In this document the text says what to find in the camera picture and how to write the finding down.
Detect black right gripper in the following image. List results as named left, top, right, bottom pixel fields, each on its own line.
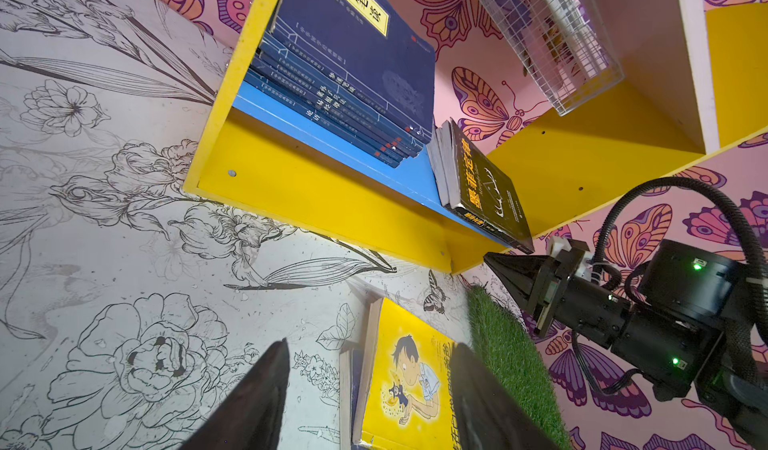
left=450, top=240, right=750, bottom=449

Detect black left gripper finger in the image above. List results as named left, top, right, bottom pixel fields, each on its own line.
left=181, top=339, right=290, bottom=449

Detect black book yellow title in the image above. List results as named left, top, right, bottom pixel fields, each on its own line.
left=441, top=119, right=534, bottom=254

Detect purple portrait cover book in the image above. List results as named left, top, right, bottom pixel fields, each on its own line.
left=427, top=120, right=451, bottom=209

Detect blue book yellow label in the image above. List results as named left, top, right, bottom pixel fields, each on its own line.
left=254, top=34, right=423, bottom=159

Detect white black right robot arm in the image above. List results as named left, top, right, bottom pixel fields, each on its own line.
left=484, top=240, right=767, bottom=449

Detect green artificial grass mat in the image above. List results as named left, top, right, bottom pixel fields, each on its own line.
left=467, top=285, right=570, bottom=449

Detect purple book under portrait book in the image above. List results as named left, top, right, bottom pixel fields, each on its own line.
left=339, top=346, right=364, bottom=450

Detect yellow bookshelf pink blue shelves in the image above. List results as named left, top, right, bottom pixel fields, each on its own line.
left=182, top=0, right=768, bottom=275

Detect black corrugated right cable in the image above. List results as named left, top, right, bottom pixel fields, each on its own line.
left=592, top=176, right=768, bottom=391

